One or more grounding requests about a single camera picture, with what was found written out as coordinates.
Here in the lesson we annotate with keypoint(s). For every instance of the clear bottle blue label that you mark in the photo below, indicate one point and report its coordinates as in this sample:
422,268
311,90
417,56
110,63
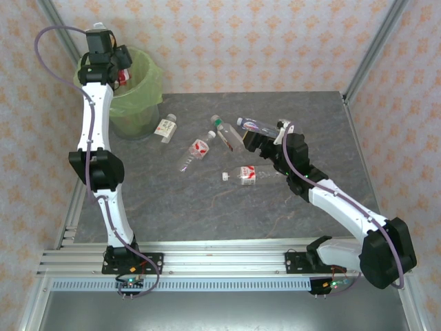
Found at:
255,125

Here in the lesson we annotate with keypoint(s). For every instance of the clear bottle red text label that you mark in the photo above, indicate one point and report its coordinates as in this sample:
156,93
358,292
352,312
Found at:
247,175

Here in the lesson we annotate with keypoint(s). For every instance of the ribbed clear bottle red label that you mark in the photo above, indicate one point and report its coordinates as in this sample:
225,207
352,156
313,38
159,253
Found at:
198,149

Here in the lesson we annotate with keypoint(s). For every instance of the bottle with white paper label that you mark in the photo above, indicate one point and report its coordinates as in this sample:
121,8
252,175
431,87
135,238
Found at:
165,129

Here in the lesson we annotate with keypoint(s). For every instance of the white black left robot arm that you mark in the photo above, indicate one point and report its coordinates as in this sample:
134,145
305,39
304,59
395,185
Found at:
94,117

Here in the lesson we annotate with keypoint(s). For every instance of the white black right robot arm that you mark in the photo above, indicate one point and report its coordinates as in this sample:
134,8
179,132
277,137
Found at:
344,207

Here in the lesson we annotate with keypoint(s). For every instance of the black mounting plate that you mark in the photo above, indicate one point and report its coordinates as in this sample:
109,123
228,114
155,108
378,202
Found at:
296,263
151,262

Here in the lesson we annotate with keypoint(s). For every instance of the small green circuit board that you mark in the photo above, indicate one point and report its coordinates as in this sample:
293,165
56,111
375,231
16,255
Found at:
130,282
336,284

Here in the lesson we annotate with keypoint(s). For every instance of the grey metal shelf panel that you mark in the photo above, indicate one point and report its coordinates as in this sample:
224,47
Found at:
206,313

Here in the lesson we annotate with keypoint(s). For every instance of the aluminium frame post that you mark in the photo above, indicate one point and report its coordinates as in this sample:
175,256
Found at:
375,48
59,27

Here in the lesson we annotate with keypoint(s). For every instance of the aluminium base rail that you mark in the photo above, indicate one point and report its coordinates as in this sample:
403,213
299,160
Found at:
224,258

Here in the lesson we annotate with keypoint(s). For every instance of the aluminium frame rail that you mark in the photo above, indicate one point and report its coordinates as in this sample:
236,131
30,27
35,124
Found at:
32,307
413,307

